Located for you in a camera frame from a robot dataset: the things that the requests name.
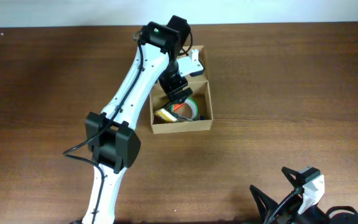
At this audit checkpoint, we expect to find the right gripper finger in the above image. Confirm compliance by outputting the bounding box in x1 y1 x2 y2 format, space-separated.
282 167 303 189
249 185 278 222

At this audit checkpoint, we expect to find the yellow sticky note pad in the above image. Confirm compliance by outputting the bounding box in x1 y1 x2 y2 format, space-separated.
154 108 178 123

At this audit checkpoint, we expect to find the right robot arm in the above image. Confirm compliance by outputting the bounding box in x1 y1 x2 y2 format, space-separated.
250 166 358 224

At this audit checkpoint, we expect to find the orange black stapler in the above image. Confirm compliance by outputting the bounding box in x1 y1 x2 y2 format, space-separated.
173 103 184 112

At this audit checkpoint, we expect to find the black pen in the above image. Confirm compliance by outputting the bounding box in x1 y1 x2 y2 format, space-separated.
174 113 194 121

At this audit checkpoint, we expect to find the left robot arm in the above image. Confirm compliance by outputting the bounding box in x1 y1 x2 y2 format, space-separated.
81 16 204 223

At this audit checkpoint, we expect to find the brown cardboard box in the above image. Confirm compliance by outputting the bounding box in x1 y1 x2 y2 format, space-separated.
149 45 213 134

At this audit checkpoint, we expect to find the green tape roll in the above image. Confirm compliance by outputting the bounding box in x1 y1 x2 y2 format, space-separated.
170 98 198 120

